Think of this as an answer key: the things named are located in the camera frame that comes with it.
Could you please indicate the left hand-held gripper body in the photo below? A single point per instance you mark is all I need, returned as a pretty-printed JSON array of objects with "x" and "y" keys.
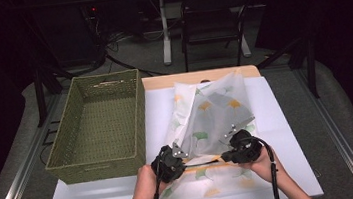
[{"x": 170, "y": 167}]

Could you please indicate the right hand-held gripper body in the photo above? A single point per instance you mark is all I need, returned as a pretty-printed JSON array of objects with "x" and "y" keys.
[{"x": 247, "y": 148}]

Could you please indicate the black cloth garment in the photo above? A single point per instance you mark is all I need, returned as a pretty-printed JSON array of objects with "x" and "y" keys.
[{"x": 220, "y": 118}]

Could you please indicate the white leaf-print mesh laundry bag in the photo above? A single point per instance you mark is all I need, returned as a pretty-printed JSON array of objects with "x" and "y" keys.
[{"x": 185, "y": 105}]

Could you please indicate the green woven basket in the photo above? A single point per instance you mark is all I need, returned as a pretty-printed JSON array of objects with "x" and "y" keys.
[{"x": 107, "y": 127}]

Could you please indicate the person's right hand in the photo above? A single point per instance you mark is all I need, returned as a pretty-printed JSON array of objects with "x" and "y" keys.
[{"x": 268, "y": 168}]

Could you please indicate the person's left hand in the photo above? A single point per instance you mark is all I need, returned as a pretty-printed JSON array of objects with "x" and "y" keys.
[{"x": 147, "y": 186}]

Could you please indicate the white table board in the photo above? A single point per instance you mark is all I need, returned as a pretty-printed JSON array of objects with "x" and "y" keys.
[{"x": 272, "y": 108}]

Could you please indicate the black metal stand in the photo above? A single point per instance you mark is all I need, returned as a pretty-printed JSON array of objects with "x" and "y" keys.
[
  {"x": 40, "y": 101},
  {"x": 312, "y": 74}
]

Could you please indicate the wooden desk with white legs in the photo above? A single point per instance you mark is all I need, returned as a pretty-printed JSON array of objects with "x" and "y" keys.
[{"x": 167, "y": 47}]

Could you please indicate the black folding chair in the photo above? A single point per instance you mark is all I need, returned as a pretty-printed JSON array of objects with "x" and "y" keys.
[{"x": 211, "y": 25}]

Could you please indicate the black device with red light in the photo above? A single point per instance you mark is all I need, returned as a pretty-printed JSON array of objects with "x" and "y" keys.
[{"x": 92, "y": 13}]

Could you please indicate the aluminium rail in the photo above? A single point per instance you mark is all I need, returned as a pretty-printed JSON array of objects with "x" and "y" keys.
[
  {"x": 324, "y": 114},
  {"x": 22, "y": 177}
]

